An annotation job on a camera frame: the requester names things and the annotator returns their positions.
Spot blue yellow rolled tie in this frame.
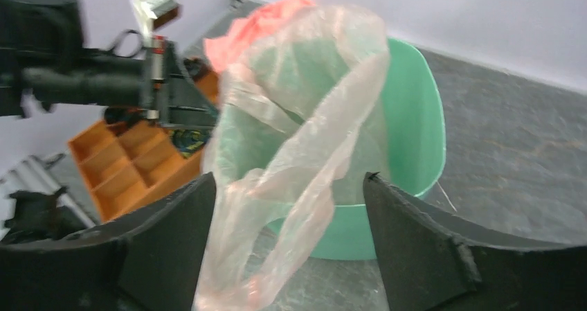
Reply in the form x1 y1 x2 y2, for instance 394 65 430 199
170 130 210 158

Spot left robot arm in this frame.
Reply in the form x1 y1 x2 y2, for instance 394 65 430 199
1 0 219 130

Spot green plastic trash bin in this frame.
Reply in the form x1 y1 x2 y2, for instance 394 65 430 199
213 35 447 262

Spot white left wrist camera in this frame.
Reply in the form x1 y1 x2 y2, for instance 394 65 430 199
129 0 181 46

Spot orange wooden divided tray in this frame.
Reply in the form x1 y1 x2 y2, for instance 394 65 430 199
67 68 221 224

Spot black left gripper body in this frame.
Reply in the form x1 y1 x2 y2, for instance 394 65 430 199
138 40 181 125

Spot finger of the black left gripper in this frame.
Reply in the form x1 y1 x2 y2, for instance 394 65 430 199
165 42 219 130

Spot salmon pink cloth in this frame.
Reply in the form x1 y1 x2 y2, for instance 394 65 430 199
204 0 315 73

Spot pink plastic trash bag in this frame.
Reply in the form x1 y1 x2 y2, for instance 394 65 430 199
195 5 390 310

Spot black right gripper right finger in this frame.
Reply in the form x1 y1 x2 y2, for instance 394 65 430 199
363 172 586 311

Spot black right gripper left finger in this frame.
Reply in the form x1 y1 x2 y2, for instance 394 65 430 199
1 173 216 310

